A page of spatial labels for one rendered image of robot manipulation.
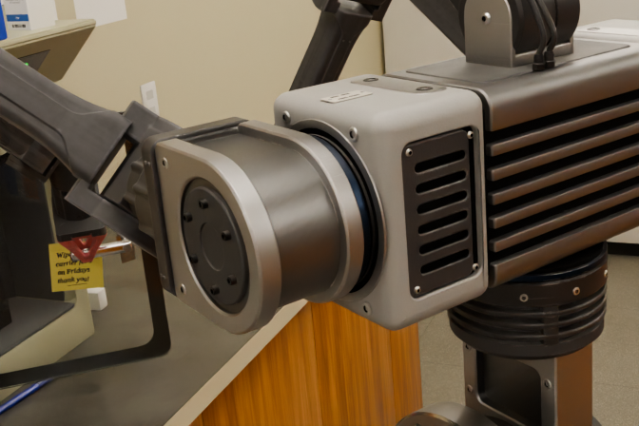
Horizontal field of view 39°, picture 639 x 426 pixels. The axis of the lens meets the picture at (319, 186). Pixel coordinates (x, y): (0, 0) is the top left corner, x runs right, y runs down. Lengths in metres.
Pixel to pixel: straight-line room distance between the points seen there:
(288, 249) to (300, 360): 1.34
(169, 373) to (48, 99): 0.84
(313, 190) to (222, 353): 1.02
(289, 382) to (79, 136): 1.16
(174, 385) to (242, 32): 1.78
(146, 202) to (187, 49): 2.12
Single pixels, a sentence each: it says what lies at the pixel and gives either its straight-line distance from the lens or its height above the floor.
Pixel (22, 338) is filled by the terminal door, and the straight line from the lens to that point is 1.47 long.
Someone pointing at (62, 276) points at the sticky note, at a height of 1.16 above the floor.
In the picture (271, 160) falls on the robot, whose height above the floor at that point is 1.50.
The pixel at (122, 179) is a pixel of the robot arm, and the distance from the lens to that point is 0.75.
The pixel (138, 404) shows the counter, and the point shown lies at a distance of 1.48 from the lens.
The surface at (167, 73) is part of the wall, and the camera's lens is 2.69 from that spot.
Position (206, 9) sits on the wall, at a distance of 2.89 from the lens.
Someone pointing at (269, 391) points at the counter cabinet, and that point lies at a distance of 1.78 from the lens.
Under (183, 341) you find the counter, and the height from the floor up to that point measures 0.94.
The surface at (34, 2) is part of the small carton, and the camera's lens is 1.47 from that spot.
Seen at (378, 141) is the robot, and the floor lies 1.51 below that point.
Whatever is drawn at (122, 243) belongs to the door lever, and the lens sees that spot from 1.36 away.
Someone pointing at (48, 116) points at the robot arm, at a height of 1.51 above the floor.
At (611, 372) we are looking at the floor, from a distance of 3.41.
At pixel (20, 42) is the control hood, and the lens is 1.39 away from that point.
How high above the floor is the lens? 1.66
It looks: 17 degrees down
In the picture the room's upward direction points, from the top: 5 degrees counter-clockwise
